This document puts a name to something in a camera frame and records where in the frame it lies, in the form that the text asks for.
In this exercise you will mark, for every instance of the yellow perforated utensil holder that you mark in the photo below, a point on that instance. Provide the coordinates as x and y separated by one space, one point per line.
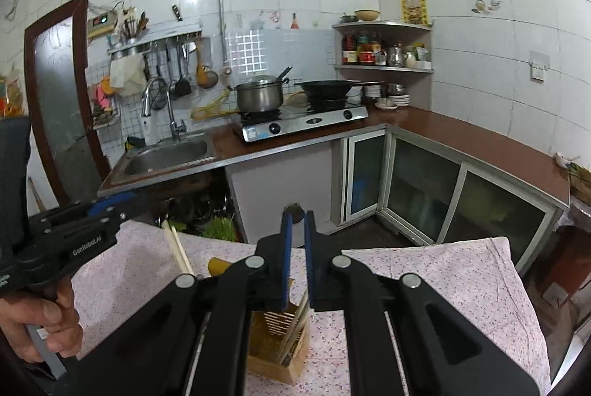
268 350

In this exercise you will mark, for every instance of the white kitchen cabinet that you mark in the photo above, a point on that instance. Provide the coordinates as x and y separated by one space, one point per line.
415 188

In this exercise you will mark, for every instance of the white soap bottle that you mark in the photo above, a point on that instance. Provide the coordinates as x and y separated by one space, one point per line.
147 128

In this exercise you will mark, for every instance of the person's left hand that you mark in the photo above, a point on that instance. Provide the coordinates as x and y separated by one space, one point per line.
41 313

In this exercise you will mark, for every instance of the chrome faucet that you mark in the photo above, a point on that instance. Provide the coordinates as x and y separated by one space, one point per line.
171 119

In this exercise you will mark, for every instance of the yellow wall poster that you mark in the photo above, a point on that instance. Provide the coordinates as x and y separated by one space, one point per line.
413 8

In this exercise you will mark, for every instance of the stack of bowls and plates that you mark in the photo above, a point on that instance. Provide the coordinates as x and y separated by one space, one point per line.
390 96

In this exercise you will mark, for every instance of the gas stove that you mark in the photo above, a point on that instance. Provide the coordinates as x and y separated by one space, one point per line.
304 121

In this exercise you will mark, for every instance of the stainless steel sink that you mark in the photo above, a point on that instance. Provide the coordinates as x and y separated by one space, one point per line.
161 160

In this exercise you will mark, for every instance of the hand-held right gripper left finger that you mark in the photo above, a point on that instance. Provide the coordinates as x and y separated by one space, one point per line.
285 266

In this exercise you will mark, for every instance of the wicker basket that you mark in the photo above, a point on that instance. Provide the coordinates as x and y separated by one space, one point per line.
579 174

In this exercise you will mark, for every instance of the brown framed frosted glass door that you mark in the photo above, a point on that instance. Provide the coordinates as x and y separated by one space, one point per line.
60 114

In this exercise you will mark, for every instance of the row of sauce bottles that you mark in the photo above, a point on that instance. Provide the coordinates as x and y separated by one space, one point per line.
362 52

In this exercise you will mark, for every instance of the white wall switch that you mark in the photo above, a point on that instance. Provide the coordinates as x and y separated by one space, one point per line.
539 66

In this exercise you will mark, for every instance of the small metal kettle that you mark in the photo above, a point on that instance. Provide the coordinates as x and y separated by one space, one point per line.
394 56

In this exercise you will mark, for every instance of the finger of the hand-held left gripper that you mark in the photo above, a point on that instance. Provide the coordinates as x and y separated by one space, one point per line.
113 203

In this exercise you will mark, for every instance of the beige bowl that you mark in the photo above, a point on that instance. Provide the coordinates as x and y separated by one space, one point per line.
367 14

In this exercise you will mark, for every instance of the kitchen knife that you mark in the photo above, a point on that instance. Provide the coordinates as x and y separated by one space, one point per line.
177 12

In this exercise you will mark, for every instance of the yellowed wall control box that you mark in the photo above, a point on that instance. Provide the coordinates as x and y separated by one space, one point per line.
102 24

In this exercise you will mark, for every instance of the metal wall rack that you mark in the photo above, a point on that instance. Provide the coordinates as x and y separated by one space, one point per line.
152 44

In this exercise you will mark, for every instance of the white corner shelf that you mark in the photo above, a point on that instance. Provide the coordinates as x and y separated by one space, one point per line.
415 86

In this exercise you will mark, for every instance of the steel cooking pot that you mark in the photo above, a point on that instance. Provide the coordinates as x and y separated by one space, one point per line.
258 97

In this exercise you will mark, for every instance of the hanging white cloth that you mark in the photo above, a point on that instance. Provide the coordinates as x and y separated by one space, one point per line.
128 75

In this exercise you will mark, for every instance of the brown kitchen countertop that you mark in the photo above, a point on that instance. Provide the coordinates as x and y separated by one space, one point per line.
461 137

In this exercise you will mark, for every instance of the black wok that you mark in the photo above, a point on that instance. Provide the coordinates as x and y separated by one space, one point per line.
330 88

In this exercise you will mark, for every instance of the green leafy vegetables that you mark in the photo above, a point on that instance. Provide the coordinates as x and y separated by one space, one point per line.
219 227

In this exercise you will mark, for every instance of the black spatula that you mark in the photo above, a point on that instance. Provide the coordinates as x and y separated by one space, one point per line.
183 86

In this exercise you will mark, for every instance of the hanging orange bag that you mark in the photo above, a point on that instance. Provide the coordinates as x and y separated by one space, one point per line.
11 98

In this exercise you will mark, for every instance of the small dark bowl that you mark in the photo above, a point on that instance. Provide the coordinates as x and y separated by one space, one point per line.
349 18

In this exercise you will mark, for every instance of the utensil cup on rack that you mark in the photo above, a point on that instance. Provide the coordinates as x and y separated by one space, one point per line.
133 31

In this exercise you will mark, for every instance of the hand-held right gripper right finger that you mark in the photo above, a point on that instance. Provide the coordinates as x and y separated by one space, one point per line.
310 266

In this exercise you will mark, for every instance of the floral tablecloth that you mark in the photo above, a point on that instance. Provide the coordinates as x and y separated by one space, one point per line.
452 280

